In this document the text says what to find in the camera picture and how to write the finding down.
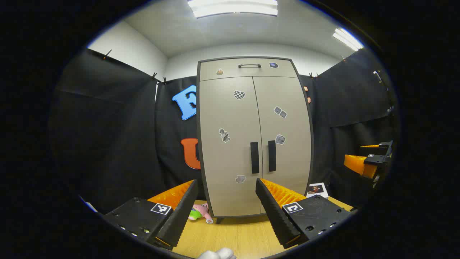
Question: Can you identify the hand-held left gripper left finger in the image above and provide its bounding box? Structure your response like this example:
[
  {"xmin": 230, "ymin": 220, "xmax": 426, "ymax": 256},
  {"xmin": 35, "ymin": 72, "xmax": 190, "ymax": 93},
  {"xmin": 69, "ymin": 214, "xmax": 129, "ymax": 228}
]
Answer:
[{"xmin": 104, "ymin": 179, "xmax": 199, "ymax": 250}]

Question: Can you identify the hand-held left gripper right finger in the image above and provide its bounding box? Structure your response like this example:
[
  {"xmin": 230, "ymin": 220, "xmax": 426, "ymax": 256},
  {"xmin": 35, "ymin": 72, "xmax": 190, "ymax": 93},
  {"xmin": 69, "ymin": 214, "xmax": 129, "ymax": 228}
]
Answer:
[{"xmin": 256, "ymin": 178, "xmax": 352, "ymax": 249}]

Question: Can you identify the grey cabinet door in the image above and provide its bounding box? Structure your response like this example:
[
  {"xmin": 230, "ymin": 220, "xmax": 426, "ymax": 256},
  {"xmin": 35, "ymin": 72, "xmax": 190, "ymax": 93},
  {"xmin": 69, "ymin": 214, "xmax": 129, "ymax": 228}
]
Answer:
[
  {"xmin": 253, "ymin": 76, "xmax": 312, "ymax": 213},
  {"xmin": 199, "ymin": 76, "xmax": 263, "ymax": 217}
]

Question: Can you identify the grey double-door shoe cabinet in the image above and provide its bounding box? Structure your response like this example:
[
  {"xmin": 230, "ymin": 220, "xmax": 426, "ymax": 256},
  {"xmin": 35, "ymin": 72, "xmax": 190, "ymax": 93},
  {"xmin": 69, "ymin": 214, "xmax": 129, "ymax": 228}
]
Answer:
[{"xmin": 196, "ymin": 56, "xmax": 314, "ymax": 224}]

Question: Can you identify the grey cabinet drawer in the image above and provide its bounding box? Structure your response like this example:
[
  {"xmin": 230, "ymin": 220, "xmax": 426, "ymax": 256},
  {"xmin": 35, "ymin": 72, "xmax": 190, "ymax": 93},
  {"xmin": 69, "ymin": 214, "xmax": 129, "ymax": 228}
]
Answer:
[{"xmin": 199, "ymin": 58, "xmax": 299, "ymax": 82}]

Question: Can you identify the pink and green plush toy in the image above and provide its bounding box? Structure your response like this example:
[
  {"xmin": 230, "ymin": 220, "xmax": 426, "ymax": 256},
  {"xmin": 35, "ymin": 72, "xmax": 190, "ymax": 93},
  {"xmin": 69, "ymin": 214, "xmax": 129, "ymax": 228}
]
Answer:
[{"xmin": 189, "ymin": 203, "xmax": 214, "ymax": 224}]

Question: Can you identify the white photo card box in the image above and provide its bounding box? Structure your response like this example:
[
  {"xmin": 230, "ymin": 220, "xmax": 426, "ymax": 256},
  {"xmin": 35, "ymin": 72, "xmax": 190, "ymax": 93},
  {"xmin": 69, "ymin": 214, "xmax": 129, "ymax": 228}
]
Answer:
[{"xmin": 307, "ymin": 182, "xmax": 329, "ymax": 199}]

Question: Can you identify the black backdrop cloth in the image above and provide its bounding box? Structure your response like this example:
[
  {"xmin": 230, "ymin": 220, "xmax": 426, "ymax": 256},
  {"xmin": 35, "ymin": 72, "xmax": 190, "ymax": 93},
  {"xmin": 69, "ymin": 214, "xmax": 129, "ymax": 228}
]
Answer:
[{"xmin": 49, "ymin": 49, "xmax": 399, "ymax": 216}]

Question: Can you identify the narrow ceiling light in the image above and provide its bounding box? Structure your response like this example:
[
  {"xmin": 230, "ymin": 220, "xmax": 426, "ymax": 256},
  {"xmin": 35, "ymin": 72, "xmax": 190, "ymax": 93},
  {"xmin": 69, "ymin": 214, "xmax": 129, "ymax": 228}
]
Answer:
[{"xmin": 332, "ymin": 28, "xmax": 364, "ymax": 51}]

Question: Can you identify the large ceiling light panel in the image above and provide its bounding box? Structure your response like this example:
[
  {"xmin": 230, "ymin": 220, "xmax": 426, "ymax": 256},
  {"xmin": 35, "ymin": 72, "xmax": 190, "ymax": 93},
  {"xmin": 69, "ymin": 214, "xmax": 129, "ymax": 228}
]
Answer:
[{"xmin": 187, "ymin": 0, "xmax": 279, "ymax": 18}]

